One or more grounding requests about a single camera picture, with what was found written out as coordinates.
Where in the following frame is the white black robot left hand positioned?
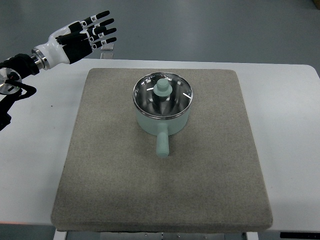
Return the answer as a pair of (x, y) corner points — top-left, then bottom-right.
(30, 10), (117, 70)

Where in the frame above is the glass lid with green knob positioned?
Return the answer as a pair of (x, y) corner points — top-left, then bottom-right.
(132, 72), (193, 120)

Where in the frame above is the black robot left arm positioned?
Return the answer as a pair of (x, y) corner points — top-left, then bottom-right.
(0, 53), (43, 130)

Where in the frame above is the mint green saucepan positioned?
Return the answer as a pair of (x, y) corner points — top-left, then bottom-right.
(134, 105), (191, 158)

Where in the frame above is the grey felt mat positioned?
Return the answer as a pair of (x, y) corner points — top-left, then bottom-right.
(51, 68), (273, 233)

